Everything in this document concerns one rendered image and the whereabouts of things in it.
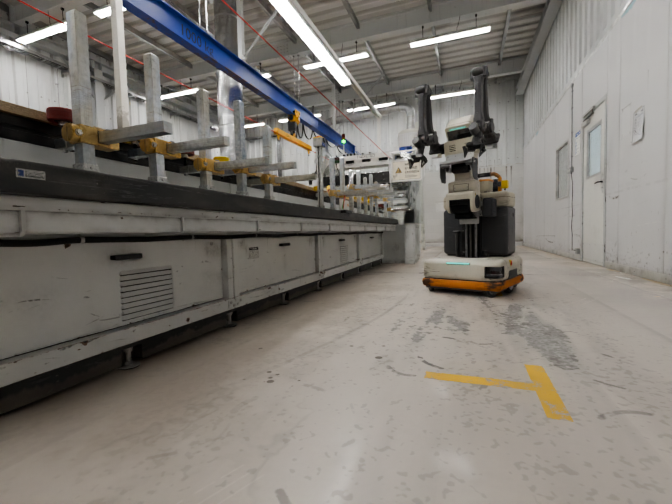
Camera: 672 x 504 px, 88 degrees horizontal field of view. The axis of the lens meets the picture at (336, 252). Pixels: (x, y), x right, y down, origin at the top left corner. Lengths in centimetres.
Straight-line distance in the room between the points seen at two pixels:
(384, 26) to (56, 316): 814
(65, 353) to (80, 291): 21
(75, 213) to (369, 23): 813
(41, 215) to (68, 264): 33
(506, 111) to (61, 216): 1192
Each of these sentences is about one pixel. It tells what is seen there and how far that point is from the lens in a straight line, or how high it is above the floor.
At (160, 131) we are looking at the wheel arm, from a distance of 109.
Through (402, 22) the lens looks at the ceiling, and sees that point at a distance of 871.
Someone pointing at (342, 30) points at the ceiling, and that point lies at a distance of 905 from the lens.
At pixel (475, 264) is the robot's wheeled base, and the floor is 25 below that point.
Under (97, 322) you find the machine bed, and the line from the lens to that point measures 156.
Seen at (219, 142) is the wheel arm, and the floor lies 82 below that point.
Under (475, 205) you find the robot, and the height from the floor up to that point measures 69.
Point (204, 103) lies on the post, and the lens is 165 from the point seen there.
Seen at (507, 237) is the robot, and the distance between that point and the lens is 312.
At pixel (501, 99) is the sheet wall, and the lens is 1249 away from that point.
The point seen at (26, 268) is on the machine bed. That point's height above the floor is 43.
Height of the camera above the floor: 51
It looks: 3 degrees down
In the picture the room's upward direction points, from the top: 2 degrees counter-clockwise
